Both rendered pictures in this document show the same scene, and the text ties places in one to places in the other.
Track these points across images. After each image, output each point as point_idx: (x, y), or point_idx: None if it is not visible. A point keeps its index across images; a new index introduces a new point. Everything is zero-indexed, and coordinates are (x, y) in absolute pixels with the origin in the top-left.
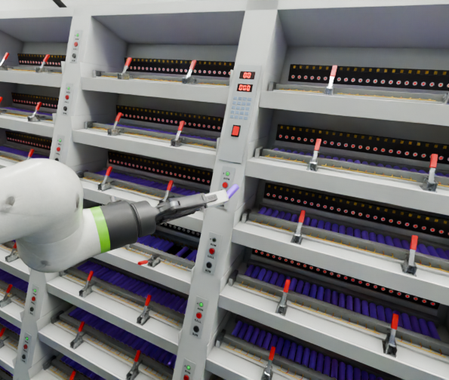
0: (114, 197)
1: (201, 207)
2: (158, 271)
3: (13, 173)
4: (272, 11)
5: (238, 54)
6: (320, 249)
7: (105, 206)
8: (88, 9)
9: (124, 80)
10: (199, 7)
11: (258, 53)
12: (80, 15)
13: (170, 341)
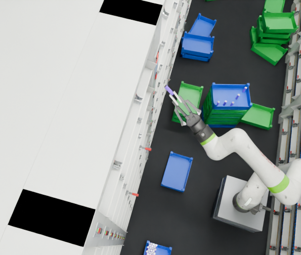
0: (203, 134)
1: (178, 103)
2: (143, 142)
3: (248, 138)
4: (161, 15)
5: (154, 53)
6: (162, 58)
7: (210, 134)
8: (94, 215)
9: (125, 159)
10: (143, 68)
11: (158, 40)
12: (91, 230)
13: (146, 139)
